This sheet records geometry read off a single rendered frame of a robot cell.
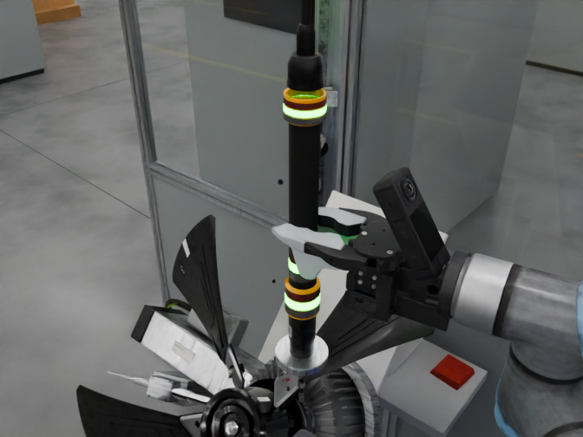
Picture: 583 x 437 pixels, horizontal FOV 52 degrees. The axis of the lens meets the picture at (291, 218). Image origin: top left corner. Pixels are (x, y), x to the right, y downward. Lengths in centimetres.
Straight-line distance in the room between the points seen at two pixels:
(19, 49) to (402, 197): 607
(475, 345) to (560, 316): 103
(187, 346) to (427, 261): 71
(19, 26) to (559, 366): 618
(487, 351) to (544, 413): 98
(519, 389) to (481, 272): 13
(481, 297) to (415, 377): 96
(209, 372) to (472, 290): 70
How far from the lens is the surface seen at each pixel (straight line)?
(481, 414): 176
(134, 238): 362
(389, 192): 59
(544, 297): 60
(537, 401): 65
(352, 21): 142
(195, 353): 121
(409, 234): 60
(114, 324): 304
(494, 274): 60
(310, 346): 78
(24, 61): 658
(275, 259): 190
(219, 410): 97
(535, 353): 62
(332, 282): 119
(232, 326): 124
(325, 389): 106
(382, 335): 86
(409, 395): 150
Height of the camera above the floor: 197
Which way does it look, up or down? 32 degrees down
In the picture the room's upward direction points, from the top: straight up
